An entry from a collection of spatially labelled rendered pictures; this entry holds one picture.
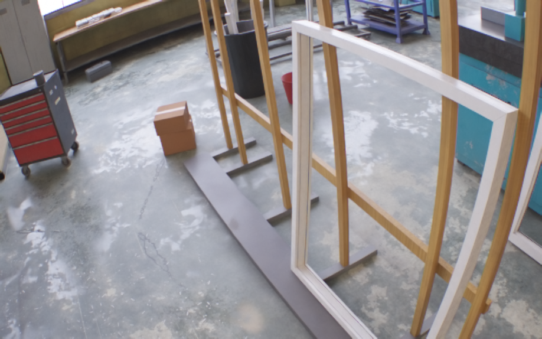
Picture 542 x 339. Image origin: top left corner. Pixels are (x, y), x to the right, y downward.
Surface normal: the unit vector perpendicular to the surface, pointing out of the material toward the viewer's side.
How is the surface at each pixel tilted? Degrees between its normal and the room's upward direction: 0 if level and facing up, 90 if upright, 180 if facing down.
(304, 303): 0
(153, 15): 90
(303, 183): 90
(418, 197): 0
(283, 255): 0
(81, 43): 90
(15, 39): 90
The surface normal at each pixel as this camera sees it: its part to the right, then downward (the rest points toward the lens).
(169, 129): 0.08, 0.53
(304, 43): 0.46, 0.42
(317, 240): -0.14, -0.83
